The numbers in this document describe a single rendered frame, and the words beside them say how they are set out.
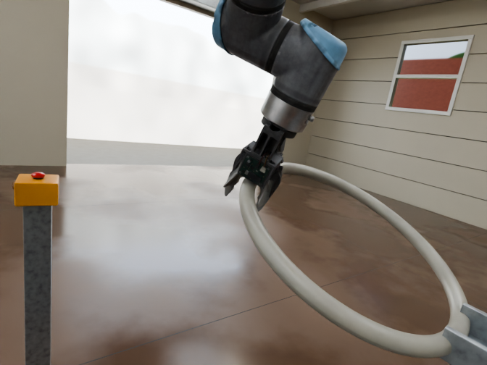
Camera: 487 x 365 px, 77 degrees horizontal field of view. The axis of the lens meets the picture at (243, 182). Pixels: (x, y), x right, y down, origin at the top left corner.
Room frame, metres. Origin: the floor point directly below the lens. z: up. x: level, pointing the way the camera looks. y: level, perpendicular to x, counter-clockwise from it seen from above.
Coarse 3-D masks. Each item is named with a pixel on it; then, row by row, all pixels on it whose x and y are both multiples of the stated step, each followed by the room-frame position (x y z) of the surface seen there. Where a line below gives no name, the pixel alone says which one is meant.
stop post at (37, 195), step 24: (24, 192) 0.93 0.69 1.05; (48, 192) 0.96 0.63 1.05; (24, 216) 0.94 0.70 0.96; (48, 216) 0.98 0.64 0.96; (24, 240) 0.94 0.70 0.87; (48, 240) 0.98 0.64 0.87; (24, 264) 0.94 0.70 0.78; (48, 264) 0.98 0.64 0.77; (24, 288) 0.94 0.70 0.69; (48, 288) 0.98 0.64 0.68; (48, 312) 0.98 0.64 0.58; (48, 336) 0.98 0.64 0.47; (48, 360) 0.98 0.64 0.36
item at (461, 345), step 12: (468, 312) 0.48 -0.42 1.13; (480, 312) 0.47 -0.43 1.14; (480, 324) 0.47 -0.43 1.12; (444, 336) 0.41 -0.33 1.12; (456, 336) 0.40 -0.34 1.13; (468, 336) 0.46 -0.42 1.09; (480, 336) 0.46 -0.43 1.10; (456, 348) 0.40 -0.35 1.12; (468, 348) 0.39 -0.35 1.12; (480, 348) 0.38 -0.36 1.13; (444, 360) 0.40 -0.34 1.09; (456, 360) 0.39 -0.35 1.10; (468, 360) 0.38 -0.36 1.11; (480, 360) 0.38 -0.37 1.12
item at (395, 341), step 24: (288, 168) 0.75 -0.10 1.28; (312, 168) 0.80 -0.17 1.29; (240, 192) 0.57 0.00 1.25; (360, 192) 0.80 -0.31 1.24; (384, 216) 0.76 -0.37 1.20; (264, 240) 0.45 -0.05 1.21; (288, 264) 0.42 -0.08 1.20; (432, 264) 0.63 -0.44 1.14; (312, 288) 0.39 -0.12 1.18; (456, 288) 0.55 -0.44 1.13; (336, 312) 0.37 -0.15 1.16; (456, 312) 0.49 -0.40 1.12; (360, 336) 0.37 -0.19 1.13; (384, 336) 0.37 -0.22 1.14; (408, 336) 0.38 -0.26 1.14; (432, 336) 0.40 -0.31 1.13
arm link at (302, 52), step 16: (288, 32) 0.53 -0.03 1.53; (304, 32) 0.52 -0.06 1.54; (320, 32) 0.51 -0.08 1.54; (288, 48) 0.52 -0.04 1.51; (304, 48) 0.52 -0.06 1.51; (320, 48) 0.51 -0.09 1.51; (336, 48) 0.51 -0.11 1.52; (288, 64) 0.53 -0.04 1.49; (304, 64) 0.52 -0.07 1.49; (320, 64) 0.52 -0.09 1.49; (336, 64) 0.53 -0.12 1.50; (288, 80) 0.53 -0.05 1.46; (304, 80) 0.52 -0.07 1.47; (320, 80) 0.53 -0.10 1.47; (288, 96) 0.54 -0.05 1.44; (304, 96) 0.53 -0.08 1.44; (320, 96) 0.55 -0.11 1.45
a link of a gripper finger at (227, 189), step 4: (240, 164) 0.64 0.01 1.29; (232, 172) 0.65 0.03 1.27; (236, 172) 0.63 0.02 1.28; (228, 176) 0.66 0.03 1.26; (232, 176) 0.65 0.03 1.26; (236, 176) 0.65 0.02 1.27; (240, 176) 0.65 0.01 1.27; (228, 180) 0.62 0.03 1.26; (232, 180) 0.64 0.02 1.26; (236, 180) 0.65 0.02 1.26; (228, 184) 0.64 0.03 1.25; (232, 184) 0.66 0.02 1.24; (228, 188) 0.66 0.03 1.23; (232, 188) 0.66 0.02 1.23; (228, 192) 0.66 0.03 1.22
